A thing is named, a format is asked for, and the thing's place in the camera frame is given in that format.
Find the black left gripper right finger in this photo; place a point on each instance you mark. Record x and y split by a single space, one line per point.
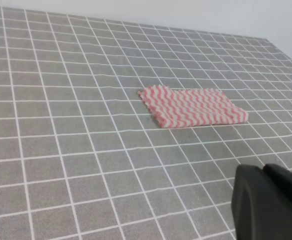
282 179

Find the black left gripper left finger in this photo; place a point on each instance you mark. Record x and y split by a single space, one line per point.
259 210

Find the pink white wavy towel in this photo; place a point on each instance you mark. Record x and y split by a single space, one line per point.
190 107

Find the grey grid tablecloth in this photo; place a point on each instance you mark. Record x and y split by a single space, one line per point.
81 157

